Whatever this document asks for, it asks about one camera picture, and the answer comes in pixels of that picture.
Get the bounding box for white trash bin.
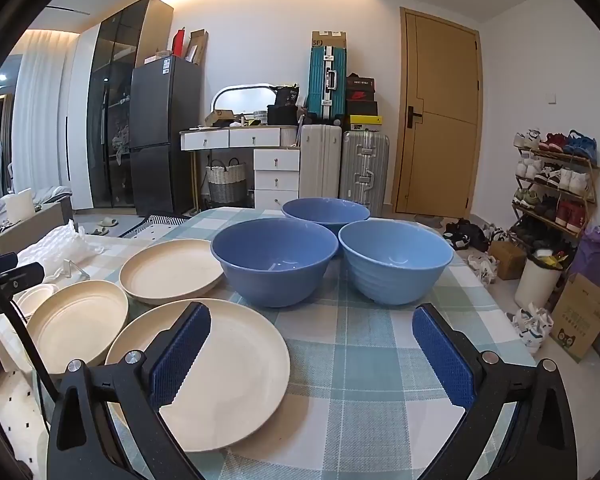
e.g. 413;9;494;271
516;255;566;311

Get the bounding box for tan wooden door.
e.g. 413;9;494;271
395;7;482;220

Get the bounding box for white framed mirror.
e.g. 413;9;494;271
211;81;277;117

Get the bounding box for white dressing table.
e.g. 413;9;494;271
180;125;302;210

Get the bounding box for open cardboard box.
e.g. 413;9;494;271
205;109;236;128

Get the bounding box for purple bag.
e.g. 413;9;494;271
570;225;600;286

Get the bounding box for white striped sneakers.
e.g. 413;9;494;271
511;304;554;353

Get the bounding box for row of shoes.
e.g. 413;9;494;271
512;129;598;251

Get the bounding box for silver suitcase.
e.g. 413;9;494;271
341;131;391;216

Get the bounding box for beige low cabinet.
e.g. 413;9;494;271
0;195;76;257

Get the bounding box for deep cream plate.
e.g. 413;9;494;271
26;280;130;375

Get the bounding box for teal suitcase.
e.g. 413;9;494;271
307;46;348;122

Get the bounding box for wooden shoe rack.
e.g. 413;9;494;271
511;132;600;261

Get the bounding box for tall cardboard box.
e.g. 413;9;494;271
187;29;209;66

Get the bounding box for ribbed light blue bowl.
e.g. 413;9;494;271
338;221;454;306

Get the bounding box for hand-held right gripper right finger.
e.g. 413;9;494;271
411;302;578;480

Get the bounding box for small brown cardboard box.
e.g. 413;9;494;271
489;241;527;281

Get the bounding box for white suitcase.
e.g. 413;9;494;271
300;124;342;201

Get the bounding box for black bag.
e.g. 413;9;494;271
267;85;301;126

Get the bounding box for flat cardboard box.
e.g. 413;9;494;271
311;30;348;51

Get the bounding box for woven laundry basket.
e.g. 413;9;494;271
205;158;247;205

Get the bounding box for teal checked tablecloth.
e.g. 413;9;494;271
82;206;538;480

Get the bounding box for bubble wrap sheet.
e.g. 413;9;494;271
17;220;106;281

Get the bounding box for printed cardboard box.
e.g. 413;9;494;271
550;275;600;363

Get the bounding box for yellow black shoe box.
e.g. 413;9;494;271
348;115;383;132

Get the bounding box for white curtain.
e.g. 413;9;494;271
11;30;81;196

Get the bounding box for small cream plate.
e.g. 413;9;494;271
15;283;60;318

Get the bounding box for dark blue bowl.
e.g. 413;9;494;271
211;218;340;309

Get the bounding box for pile of shoes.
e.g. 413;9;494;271
442;217;501;286

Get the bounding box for black red shoe box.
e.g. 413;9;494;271
345;74;377;102

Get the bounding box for black refrigerator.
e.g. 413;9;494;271
129;56;202;217

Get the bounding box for clear acrylic stand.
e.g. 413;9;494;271
54;259;92;287

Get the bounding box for white wardrobe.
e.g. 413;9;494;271
60;22;101;211

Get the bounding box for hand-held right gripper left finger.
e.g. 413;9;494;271
47;301;213;480

